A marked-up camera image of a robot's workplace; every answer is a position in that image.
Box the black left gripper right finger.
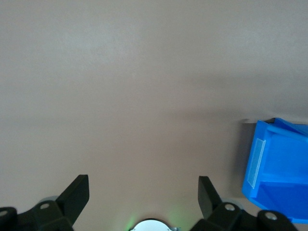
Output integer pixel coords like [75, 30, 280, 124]
[192, 176, 299, 231]

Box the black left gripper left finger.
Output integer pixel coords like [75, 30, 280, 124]
[0, 174, 90, 231]

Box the blue plastic storage bin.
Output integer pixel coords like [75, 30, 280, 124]
[241, 117, 308, 224]

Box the brown table cover sheet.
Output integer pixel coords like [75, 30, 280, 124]
[0, 0, 308, 231]

